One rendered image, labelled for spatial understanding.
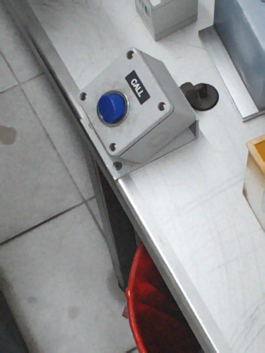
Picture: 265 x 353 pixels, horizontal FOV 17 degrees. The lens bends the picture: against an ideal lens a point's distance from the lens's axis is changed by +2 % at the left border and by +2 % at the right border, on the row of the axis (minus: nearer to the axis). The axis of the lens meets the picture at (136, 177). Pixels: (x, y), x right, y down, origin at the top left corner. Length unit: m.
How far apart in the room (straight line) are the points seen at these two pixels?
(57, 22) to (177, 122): 0.19
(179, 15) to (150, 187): 0.17
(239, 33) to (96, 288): 0.97
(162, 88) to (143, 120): 0.03
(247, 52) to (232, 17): 0.03
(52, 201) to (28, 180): 0.07
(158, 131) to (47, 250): 0.98
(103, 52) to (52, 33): 0.05
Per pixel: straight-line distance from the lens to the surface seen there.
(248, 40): 0.77
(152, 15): 0.82
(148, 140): 0.75
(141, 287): 1.22
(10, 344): 1.44
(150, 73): 0.74
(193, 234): 0.77
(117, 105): 0.74
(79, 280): 1.68
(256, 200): 0.75
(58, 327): 1.67
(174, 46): 0.85
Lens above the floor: 1.60
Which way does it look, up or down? 66 degrees down
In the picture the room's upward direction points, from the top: 8 degrees counter-clockwise
